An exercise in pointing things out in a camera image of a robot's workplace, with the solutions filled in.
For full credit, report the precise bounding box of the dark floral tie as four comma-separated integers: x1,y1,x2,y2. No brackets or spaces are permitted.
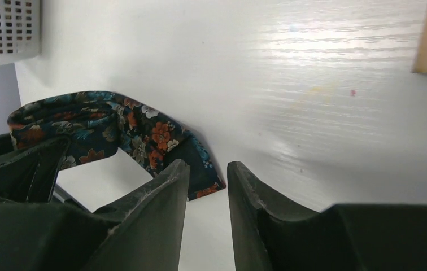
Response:
7,91,226,200

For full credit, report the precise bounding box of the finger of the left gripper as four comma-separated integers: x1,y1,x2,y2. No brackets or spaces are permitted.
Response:
0,134,71,203

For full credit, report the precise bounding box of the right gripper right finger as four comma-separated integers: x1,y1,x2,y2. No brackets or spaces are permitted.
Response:
227,161,427,270

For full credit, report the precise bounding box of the white plastic basket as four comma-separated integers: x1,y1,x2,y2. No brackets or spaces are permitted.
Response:
0,0,41,65

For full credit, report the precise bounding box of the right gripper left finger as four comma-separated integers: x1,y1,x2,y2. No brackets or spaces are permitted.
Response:
0,159,190,270

